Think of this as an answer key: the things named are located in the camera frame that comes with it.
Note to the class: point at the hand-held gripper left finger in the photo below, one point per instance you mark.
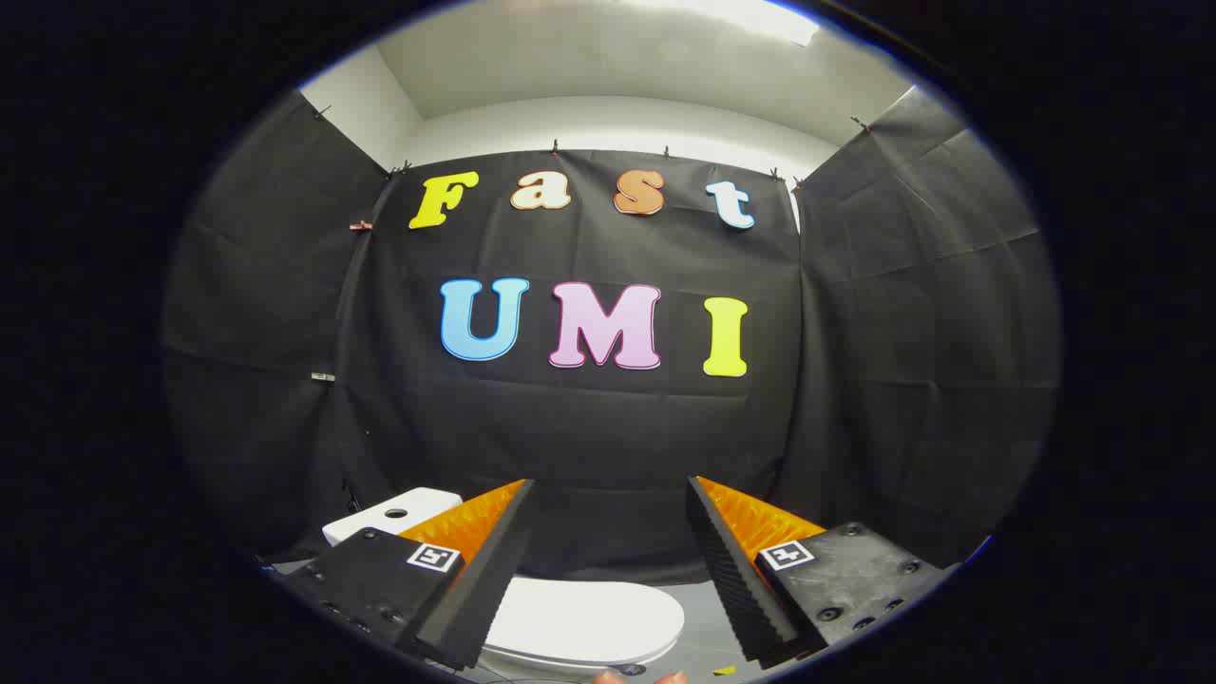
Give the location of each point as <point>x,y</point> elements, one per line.
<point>494,570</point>

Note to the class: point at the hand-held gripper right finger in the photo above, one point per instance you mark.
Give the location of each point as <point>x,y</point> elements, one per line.
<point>731,579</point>

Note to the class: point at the black backdrop cloth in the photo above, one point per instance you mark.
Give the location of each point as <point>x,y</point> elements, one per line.
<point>589,427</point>

